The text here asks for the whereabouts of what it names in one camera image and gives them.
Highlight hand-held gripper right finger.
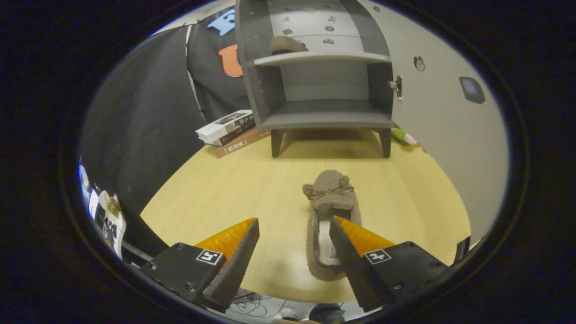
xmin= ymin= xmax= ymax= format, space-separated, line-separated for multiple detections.
xmin=329 ymin=216 xmax=449 ymax=313

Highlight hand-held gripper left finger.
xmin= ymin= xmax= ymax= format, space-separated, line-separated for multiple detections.
xmin=140 ymin=218 xmax=261 ymax=313

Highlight brown fuzzy shoe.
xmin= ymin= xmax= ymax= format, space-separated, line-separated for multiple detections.
xmin=302 ymin=170 xmax=363 ymax=282
xmin=269 ymin=36 xmax=309 ymax=55

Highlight grey shoe cabinet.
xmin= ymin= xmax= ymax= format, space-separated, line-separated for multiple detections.
xmin=235 ymin=0 xmax=396 ymax=159

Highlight light grey shoe cabinet door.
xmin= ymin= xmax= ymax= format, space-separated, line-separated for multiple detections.
xmin=358 ymin=0 xmax=510 ymax=246

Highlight dark bulky object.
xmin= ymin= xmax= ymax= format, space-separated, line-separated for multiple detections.
xmin=310 ymin=304 xmax=345 ymax=324

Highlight brown book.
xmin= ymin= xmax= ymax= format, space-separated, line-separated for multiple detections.
xmin=214 ymin=128 xmax=271 ymax=159

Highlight black book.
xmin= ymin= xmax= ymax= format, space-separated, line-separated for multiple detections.
xmin=202 ymin=116 xmax=257 ymax=146

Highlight white book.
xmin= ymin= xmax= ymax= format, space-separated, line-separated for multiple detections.
xmin=195 ymin=110 xmax=254 ymax=141

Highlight green and pink plush toy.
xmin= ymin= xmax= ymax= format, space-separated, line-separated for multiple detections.
xmin=391 ymin=128 xmax=419 ymax=145

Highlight blue lit screen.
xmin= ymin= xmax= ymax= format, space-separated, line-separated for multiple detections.
xmin=79 ymin=164 xmax=93 ymax=207

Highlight black backdrop cloth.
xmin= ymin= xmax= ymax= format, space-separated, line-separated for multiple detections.
xmin=80 ymin=7 xmax=252 ymax=266

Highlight black cables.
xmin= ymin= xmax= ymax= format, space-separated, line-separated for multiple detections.
xmin=232 ymin=288 xmax=288 ymax=318

